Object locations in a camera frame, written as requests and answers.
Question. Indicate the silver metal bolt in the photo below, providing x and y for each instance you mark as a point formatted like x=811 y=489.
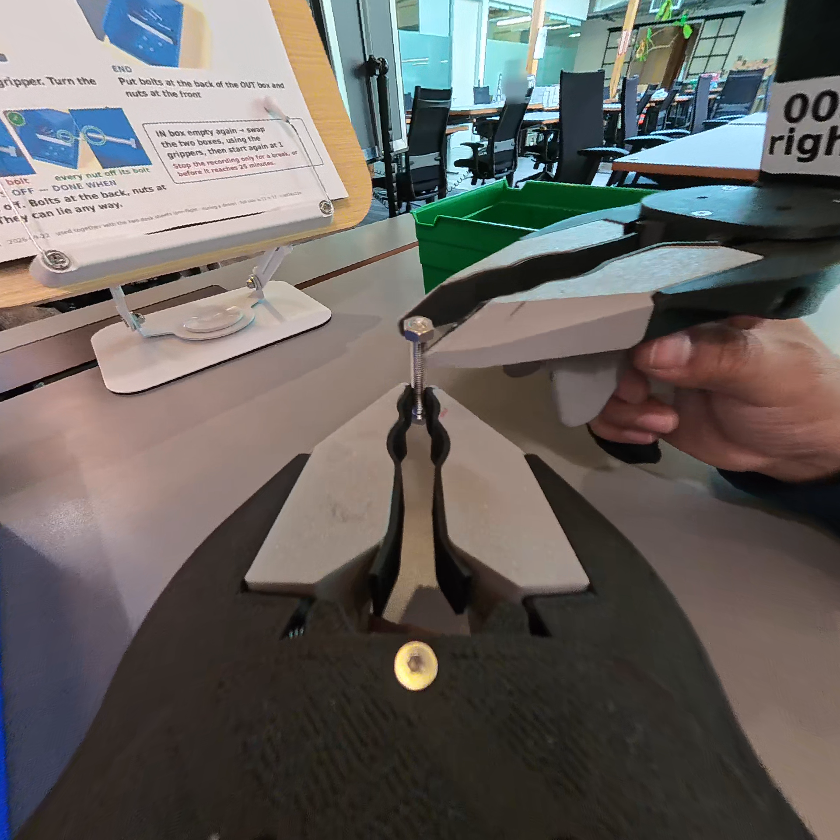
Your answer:
x=418 y=367

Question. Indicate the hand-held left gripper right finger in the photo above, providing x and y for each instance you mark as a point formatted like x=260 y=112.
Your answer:
x=512 y=518

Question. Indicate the person's right hand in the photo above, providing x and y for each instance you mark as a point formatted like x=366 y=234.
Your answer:
x=754 y=407

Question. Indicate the black tripod stand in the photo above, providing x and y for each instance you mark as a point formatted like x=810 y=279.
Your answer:
x=387 y=131

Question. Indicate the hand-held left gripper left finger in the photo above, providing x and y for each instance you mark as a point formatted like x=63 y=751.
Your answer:
x=321 y=518

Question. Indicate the green plastic bin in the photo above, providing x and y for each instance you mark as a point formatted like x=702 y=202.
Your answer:
x=472 y=236

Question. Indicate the blue plastic bin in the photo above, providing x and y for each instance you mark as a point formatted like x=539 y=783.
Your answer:
x=2 y=754

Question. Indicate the metal hex nut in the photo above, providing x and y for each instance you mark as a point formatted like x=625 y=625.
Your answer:
x=418 y=414

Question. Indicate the grey panel on stand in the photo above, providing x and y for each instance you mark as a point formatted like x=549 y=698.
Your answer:
x=354 y=65

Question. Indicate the wooden board document stand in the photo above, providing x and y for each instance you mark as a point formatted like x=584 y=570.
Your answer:
x=216 y=328

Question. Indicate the wooden top office desk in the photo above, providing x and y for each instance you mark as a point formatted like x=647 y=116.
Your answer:
x=695 y=154

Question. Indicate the green hanging plant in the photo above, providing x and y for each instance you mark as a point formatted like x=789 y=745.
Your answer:
x=663 y=29

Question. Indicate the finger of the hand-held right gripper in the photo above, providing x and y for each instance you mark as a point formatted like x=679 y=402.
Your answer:
x=558 y=321
x=525 y=269

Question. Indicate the group of black office chairs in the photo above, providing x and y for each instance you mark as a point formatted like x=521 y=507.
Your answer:
x=577 y=124

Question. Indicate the printed instruction sheet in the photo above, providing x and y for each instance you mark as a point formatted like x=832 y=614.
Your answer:
x=164 y=144

